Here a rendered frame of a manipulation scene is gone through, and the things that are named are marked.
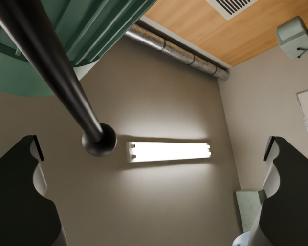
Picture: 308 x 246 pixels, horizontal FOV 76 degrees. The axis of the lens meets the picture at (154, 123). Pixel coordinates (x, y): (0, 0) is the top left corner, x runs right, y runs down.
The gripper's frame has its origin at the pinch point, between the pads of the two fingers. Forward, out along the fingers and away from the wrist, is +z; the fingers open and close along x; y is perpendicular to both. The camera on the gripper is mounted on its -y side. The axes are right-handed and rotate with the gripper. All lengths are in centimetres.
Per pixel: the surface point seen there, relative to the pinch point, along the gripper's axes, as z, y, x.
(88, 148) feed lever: 4.9, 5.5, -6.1
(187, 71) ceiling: 267, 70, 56
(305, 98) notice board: 212, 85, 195
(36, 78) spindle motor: 8.8, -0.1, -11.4
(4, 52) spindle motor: 6.2, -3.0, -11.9
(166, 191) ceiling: 124, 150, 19
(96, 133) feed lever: 3.5, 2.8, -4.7
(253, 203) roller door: 155, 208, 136
